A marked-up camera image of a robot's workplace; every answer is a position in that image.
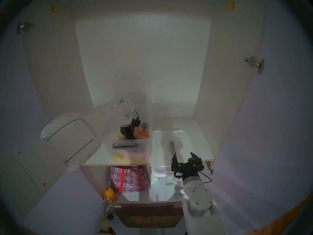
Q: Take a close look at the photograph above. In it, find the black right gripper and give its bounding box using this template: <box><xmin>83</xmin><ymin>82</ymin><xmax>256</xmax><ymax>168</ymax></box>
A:
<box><xmin>171</xmin><ymin>152</ymin><xmax>205</xmax><ymax>180</ymax></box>

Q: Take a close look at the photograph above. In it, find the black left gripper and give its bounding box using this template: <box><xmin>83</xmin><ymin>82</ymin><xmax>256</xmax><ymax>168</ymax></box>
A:
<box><xmin>120</xmin><ymin>117</ymin><xmax>141</xmax><ymax>140</ymax></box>

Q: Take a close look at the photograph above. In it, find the clear plastic storage bin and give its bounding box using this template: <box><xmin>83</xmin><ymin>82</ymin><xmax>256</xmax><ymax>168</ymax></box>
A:
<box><xmin>100</xmin><ymin>102</ymin><xmax>152</xmax><ymax>164</ymax></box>

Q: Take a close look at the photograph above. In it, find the white plastic bin lid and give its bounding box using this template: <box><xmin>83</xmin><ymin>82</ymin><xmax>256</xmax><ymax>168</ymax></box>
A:
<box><xmin>151</xmin><ymin>129</ymin><xmax>193</xmax><ymax>180</ymax></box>

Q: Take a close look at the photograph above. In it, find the white cabinet shelf board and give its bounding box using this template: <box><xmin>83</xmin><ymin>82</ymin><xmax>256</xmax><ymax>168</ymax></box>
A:
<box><xmin>108</xmin><ymin>175</ymin><xmax>186</xmax><ymax>204</ymax></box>
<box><xmin>82</xmin><ymin>117</ymin><xmax>215</xmax><ymax>167</ymax></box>

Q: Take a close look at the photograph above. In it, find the cream open wardrobe cabinet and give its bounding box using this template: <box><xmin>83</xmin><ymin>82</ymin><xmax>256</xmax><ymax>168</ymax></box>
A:
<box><xmin>23</xmin><ymin>0</ymin><xmax>267</xmax><ymax>205</ymax></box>

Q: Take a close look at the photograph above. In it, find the light pink cloth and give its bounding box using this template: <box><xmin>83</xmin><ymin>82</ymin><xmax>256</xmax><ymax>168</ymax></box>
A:
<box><xmin>122</xmin><ymin>149</ymin><xmax>148</xmax><ymax>158</ymax></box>

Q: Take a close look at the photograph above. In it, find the red plaid woven bag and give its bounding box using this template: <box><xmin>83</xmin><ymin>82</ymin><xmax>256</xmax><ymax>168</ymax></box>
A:
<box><xmin>110</xmin><ymin>165</ymin><xmax>151</xmax><ymax>193</ymax></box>

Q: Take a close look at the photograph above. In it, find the brown wooden panel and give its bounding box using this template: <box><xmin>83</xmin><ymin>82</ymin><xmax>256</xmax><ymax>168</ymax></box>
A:
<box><xmin>105</xmin><ymin>203</ymin><xmax>186</xmax><ymax>229</ymax></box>

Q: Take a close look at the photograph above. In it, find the orange bottle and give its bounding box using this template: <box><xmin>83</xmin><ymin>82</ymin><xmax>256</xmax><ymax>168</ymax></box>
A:
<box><xmin>105</xmin><ymin>188</ymin><xmax>117</xmax><ymax>203</ymax></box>

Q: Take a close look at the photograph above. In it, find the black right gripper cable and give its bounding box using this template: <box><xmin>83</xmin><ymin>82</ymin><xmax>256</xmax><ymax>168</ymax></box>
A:
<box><xmin>199</xmin><ymin>171</ymin><xmax>212</xmax><ymax>183</ymax></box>

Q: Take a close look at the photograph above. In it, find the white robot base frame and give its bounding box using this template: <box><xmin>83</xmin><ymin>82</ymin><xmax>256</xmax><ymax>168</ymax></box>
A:
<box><xmin>99</xmin><ymin>219</ymin><xmax>189</xmax><ymax>235</ymax></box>

